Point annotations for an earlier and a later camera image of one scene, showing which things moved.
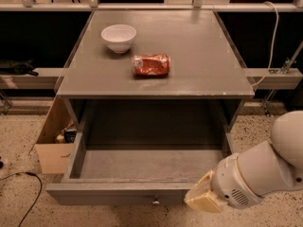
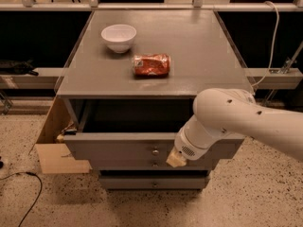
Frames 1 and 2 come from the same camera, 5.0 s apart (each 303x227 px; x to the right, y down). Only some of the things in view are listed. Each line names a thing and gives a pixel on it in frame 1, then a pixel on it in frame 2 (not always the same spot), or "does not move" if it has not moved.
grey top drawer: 135,174 to 138,146
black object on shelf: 14,67 does not move
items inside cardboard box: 67,134 does not move
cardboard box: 55,158 does not move
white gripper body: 228,180 to 187,146
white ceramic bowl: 119,37 does not move
